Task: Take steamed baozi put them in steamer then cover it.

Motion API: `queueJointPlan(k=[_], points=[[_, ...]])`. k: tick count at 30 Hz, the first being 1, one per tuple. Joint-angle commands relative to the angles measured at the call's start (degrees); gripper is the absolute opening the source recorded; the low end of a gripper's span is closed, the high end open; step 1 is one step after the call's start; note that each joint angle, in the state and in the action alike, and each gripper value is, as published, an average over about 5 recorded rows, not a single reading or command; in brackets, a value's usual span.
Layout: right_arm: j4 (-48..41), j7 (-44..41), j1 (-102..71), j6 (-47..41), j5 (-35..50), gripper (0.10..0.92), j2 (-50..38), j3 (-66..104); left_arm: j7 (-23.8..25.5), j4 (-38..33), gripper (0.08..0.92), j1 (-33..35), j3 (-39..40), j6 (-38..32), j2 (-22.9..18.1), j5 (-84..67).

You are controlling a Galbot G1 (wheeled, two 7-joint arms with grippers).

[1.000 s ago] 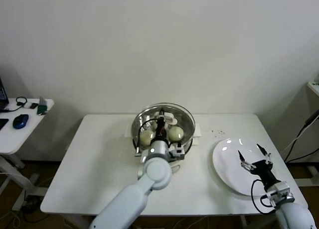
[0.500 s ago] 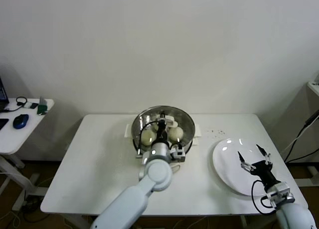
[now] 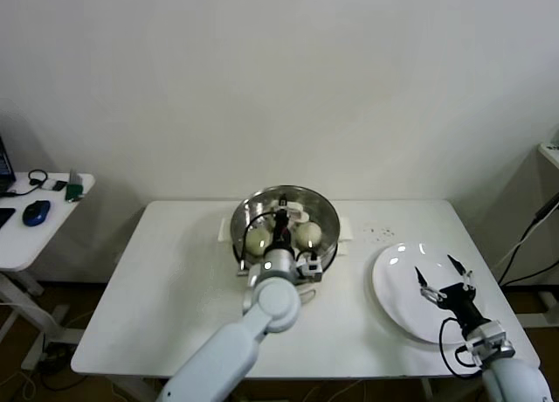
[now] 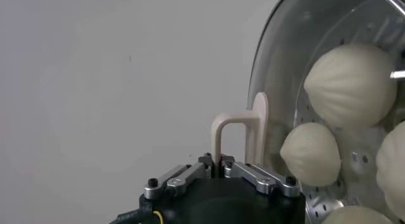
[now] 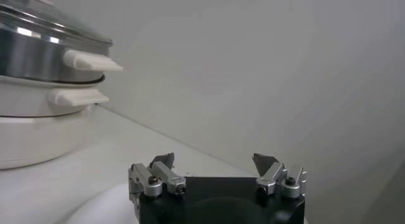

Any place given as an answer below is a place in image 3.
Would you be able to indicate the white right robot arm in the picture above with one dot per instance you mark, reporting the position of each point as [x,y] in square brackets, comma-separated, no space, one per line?
[511,376]

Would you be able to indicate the dark laptop computer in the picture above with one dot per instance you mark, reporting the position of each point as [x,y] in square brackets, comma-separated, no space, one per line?
[3,161]

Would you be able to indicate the white side table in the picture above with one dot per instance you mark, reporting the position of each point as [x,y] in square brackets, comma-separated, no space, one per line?
[35,240]

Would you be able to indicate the white steamed baozi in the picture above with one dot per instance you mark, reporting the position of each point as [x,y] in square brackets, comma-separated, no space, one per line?
[309,234]
[255,242]

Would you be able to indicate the black smartphone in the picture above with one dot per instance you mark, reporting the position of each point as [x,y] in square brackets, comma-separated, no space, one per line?
[5,217]

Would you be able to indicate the white shelf unit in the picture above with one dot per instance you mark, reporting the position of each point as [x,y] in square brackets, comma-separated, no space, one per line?
[550,153]

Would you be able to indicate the white electric cooking pot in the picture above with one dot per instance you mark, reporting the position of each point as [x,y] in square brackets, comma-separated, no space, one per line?
[345,247]

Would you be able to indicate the white round plate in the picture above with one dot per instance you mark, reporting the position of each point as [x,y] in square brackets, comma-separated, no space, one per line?
[393,288]

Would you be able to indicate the green circuit board gadget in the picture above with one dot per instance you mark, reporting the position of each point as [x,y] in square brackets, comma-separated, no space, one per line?
[74,190]

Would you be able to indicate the blue computer mouse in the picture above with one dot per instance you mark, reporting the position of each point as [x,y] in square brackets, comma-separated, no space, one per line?
[37,212]

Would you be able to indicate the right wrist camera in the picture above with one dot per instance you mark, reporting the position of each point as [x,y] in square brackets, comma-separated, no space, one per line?
[493,341]

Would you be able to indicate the small white adapter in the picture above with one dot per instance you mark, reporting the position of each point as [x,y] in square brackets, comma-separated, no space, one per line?
[50,184]

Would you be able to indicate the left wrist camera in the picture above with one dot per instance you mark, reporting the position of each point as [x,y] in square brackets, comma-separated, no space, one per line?
[311,267]

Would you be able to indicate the white stand base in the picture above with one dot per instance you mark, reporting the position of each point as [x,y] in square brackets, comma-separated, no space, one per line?
[541,319]

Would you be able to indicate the stainless perforated steamer basket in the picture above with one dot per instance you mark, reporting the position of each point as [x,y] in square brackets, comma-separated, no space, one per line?
[223,230]

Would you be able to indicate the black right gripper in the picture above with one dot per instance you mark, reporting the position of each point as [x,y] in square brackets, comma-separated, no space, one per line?
[458,301]

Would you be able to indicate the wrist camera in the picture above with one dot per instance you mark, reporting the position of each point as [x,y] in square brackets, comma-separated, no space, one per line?
[493,341]
[311,267]

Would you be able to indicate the black headphones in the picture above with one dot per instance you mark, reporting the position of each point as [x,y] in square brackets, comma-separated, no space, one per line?
[31,177]

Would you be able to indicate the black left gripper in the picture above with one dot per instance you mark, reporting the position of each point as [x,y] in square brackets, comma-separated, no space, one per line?
[281,229]

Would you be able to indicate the small black device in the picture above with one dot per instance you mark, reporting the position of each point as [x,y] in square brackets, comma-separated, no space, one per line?
[62,185]

